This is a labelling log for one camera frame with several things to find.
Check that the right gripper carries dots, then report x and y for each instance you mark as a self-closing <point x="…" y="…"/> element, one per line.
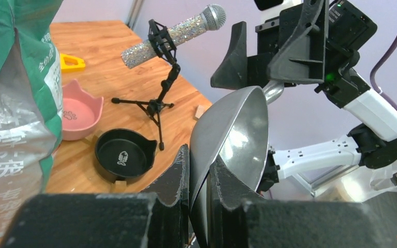
<point x="302" y="45"/>

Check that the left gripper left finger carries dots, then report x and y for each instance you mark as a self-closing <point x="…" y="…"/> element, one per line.
<point x="154" y="217"/>

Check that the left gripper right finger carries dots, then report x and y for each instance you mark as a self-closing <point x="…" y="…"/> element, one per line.
<point x="239" y="217"/>

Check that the silver metal scoop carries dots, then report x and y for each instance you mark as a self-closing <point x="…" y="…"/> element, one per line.
<point x="235" y="129"/>

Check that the green dog food bag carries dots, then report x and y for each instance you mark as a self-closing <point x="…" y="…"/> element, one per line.
<point x="31" y="102"/>

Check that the black pet bowl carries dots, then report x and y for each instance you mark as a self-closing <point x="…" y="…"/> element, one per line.
<point x="122" y="153"/>

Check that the pink pet bowl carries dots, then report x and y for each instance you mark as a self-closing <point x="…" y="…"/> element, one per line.
<point x="81" y="112"/>

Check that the glitter silver microphone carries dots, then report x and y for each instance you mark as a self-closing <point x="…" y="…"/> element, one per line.
<point x="162" y="39"/>

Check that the small beige tape piece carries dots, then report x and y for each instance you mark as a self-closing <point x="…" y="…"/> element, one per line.
<point x="200" y="110"/>

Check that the yellow green triangular toy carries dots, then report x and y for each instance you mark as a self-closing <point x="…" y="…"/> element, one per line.
<point x="69" y="63"/>

